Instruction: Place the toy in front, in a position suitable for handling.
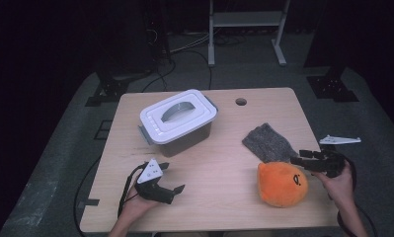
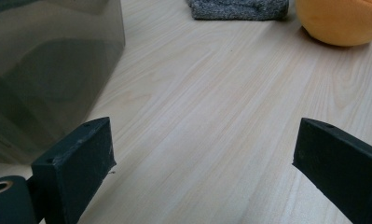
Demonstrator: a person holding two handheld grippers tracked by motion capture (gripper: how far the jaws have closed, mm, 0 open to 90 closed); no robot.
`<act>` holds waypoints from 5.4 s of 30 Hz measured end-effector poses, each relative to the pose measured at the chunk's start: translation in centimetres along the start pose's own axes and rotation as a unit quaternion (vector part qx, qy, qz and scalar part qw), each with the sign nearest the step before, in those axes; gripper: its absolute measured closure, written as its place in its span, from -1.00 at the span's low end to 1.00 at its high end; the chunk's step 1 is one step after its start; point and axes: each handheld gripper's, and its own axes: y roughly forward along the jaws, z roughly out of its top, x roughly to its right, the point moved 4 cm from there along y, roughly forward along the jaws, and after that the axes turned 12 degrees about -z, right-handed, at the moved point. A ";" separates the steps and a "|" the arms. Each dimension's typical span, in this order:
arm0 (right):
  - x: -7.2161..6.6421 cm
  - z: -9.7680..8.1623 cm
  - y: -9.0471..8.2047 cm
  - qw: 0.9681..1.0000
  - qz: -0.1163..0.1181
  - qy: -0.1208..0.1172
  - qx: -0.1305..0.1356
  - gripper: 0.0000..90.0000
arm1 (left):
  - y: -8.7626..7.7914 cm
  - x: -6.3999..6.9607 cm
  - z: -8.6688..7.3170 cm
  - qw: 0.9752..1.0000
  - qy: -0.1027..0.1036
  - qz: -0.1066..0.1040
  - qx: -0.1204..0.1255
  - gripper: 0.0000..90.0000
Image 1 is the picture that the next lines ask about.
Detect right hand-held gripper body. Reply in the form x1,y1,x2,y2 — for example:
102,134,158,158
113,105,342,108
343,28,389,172
311,134,362,179

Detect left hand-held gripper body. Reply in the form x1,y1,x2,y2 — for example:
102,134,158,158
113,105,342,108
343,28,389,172
133,158,178,205

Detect brown transparent storage box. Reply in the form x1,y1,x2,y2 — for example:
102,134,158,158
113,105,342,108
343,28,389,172
137,95,218,158

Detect orange plush toy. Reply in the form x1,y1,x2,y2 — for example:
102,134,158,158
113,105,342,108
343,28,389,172
257,161,309,209

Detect grey fluffy cloth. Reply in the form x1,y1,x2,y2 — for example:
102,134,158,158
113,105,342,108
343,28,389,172
241,122,300,164

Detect white box lid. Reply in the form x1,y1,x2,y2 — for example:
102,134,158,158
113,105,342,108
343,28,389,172
139,88,218,146

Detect person's right hand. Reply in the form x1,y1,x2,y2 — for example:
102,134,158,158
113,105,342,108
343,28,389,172
312,163,355,212

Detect person's left hand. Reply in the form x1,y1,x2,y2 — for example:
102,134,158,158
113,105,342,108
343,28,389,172
118,193,160,225

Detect black stand base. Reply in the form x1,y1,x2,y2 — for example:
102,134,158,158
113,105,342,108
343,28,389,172
85,67,154,108
305,63,360,103

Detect black equipment rack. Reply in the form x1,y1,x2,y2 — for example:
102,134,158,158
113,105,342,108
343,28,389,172
144,0,173,65

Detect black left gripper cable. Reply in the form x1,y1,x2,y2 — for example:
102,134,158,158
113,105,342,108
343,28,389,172
118,163,149,219

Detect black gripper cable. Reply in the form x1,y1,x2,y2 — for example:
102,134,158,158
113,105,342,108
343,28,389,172
118,163,149,219
336,154,380,237

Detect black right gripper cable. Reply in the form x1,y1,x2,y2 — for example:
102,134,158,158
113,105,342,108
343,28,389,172
336,154,380,237

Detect black table edge bracket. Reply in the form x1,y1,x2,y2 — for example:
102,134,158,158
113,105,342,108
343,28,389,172
77,197,101,210

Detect black cable beside table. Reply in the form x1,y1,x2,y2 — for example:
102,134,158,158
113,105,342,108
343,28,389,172
73,156,103,237

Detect black floor cable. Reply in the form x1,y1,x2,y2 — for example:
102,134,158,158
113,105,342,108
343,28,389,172
141,48,214,94

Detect light floor cables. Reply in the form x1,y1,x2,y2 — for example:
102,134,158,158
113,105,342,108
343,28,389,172
169,31,212,54

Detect white metal stand frame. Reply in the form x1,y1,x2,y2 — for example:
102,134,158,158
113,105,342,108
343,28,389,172
207,0,291,67

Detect black cable tangle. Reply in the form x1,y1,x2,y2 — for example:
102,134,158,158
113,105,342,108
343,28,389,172
213,33,248,47

